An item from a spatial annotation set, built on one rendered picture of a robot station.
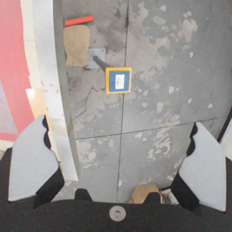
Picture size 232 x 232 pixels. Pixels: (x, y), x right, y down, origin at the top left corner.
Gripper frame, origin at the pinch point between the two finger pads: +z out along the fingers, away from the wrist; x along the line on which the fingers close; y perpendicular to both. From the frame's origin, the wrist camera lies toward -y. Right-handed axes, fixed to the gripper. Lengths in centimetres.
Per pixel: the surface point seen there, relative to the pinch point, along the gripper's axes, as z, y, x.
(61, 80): 12.7, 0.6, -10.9
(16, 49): 15.5, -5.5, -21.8
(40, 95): 15.3, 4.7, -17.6
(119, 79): 53, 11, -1
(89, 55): 144, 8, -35
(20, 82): 15.5, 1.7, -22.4
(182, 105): 186, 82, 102
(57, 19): 13.3, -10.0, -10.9
